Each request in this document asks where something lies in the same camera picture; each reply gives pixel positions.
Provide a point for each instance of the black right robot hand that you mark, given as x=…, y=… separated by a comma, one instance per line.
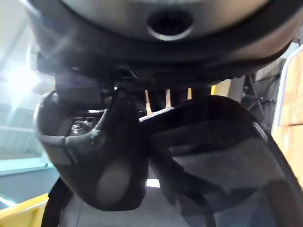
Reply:
x=99, y=59

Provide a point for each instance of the black plastic housing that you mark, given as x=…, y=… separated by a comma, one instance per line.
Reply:
x=225, y=153
x=53, y=208

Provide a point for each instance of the brown cardboard box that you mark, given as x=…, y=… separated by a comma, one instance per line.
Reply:
x=291, y=99

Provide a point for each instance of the yellow shelf frame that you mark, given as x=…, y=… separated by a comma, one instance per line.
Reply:
x=221, y=88

